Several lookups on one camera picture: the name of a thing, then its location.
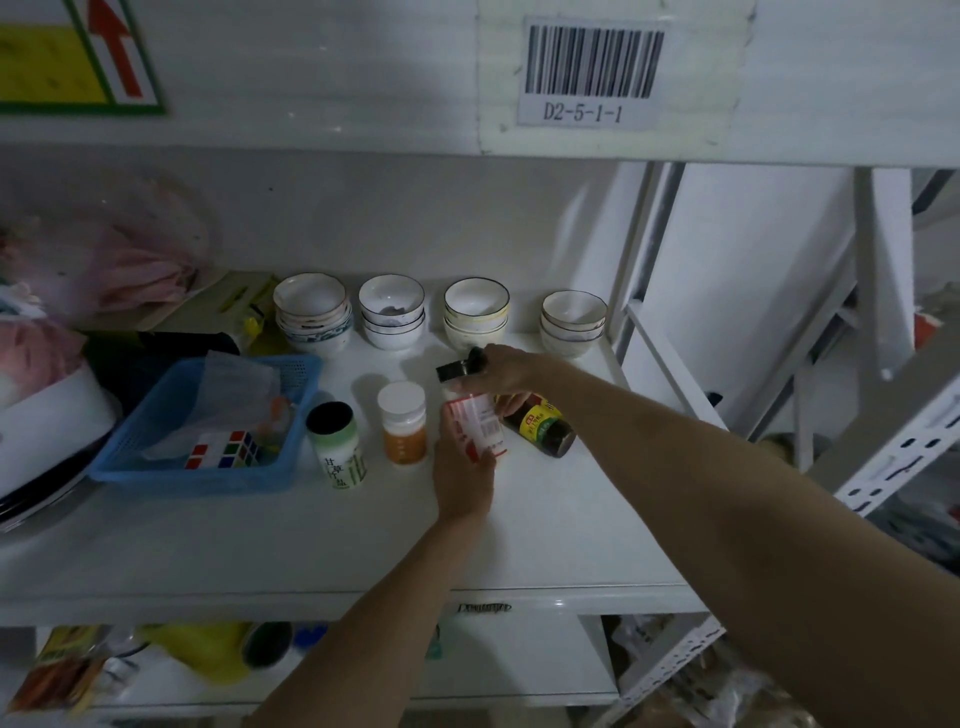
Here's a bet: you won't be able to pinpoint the clear plastic bag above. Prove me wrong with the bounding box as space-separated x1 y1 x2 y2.
138 351 294 462

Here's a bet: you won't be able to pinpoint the stack of cream rimmed bowls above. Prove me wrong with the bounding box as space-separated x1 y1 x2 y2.
442 277 512 354

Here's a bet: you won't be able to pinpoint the white bottle with red label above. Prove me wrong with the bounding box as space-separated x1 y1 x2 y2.
442 390 510 467

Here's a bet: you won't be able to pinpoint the person's right hand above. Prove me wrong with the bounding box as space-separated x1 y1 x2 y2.
457 343 565 419

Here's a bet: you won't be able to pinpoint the stack of dark rimmed bowls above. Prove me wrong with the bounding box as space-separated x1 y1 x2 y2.
357 273 428 352

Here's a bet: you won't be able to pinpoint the person's right forearm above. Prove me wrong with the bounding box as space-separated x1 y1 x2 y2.
551 360 960 728

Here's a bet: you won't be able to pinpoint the white round pot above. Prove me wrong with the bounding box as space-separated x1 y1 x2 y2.
0 361 125 530

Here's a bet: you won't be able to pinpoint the blue plastic basket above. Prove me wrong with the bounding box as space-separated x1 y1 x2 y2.
87 354 324 498

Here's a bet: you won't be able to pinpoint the grey perforated rack upright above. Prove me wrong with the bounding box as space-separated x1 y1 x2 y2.
806 318 960 519

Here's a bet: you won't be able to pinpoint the yellow green cardboard box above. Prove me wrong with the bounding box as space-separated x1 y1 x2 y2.
150 270 285 355

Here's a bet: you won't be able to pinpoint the dark sauce bottle black cap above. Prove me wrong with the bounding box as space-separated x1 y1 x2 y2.
436 346 578 461

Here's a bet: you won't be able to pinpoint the crumpled clear plastic bags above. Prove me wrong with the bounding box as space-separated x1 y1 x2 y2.
609 613 819 728

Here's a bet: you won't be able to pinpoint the yellow plastic container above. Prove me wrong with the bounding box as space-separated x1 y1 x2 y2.
138 622 255 687

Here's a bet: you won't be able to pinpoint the pink cloth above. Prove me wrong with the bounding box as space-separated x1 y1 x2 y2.
0 316 89 410

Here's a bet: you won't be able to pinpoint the white barcode label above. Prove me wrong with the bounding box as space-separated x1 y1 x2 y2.
516 16 669 130

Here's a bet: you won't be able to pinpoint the white metal shelving unit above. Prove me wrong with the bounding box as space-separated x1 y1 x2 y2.
0 0 960 728

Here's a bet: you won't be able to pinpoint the pink plastic bag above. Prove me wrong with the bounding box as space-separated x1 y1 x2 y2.
0 171 220 320

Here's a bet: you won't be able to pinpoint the stack of blue patterned bowls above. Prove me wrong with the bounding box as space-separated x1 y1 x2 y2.
272 272 354 357

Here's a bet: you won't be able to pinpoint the orange bottle with white cap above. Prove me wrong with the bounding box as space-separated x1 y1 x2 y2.
376 381 429 467

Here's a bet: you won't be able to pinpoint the colourful snack packet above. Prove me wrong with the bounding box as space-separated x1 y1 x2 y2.
6 626 110 715

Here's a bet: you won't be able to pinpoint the stack of small white bowls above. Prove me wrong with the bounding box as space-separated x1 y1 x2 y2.
540 289 609 361

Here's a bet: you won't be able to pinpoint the person's left hand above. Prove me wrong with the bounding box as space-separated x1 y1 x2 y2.
432 411 498 524

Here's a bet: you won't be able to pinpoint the black bag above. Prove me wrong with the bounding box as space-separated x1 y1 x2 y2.
81 330 243 421

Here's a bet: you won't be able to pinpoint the white green bottle black cap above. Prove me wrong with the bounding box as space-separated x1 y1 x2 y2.
305 401 369 492

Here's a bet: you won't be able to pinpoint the yellow sign with red arrow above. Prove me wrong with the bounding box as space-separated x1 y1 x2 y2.
0 0 168 117

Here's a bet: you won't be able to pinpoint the person's left forearm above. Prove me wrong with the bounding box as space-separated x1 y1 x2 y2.
243 511 496 728

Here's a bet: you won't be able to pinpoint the colourful puzzle cube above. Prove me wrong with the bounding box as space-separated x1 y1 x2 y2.
184 429 262 472

